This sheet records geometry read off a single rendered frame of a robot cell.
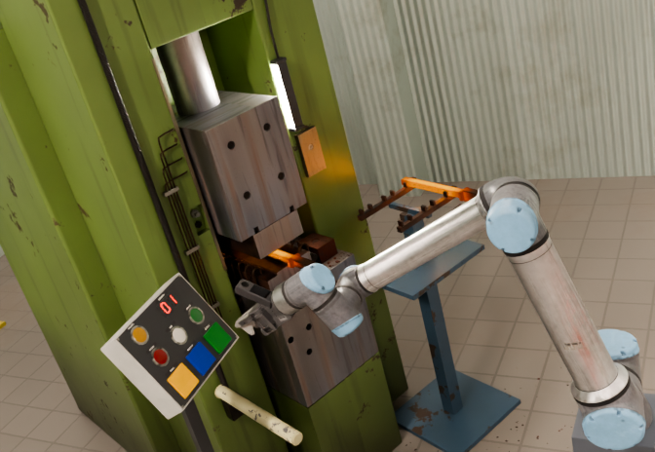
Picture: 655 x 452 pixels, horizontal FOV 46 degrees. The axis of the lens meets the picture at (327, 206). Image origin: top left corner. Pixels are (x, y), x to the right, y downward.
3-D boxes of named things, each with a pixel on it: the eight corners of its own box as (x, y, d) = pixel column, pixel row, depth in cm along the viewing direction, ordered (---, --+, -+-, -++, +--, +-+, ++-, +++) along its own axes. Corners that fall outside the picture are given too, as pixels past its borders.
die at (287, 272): (314, 269, 276) (308, 248, 273) (272, 297, 266) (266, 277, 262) (247, 245, 307) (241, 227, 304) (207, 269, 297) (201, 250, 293)
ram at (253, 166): (325, 192, 273) (296, 86, 257) (241, 243, 253) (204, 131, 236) (255, 175, 304) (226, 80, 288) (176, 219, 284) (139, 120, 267)
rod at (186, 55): (228, 101, 262) (192, -17, 246) (193, 118, 254) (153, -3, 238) (205, 98, 273) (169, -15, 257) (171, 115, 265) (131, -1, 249)
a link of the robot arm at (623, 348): (640, 371, 221) (636, 321, 214) (644, 412, 206) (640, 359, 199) (585, 371, 226) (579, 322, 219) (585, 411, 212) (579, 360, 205)
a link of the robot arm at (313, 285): (330, 299, 203) (305, 273, 201) (300, 318, 210) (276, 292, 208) (342, 279, 210) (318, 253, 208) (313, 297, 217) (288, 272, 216)
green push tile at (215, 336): (232, 338, 236) (216, 321, 235) (221, 353, 230) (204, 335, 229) (229, 340, 237) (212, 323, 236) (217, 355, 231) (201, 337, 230)
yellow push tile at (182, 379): (200, 381, 221) (182, 362, 219) (186, 398, 215) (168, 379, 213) (196, 383, 222) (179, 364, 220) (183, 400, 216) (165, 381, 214)
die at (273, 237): (303, 232, 270) (296, 208, 266) (260, 259, 259) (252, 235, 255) (236, 211, 301) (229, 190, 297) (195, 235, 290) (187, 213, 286)
